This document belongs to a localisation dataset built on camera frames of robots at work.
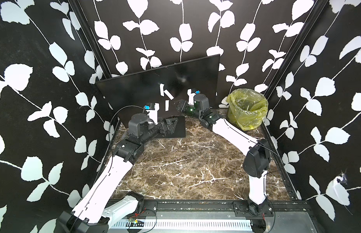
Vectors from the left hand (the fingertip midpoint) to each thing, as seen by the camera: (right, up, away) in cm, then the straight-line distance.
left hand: (169, 117), depth 67 cm
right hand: (+1, +8, +13) cm, 15 cm away
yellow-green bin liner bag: (+47, +6, +23) cm, 53 cm away
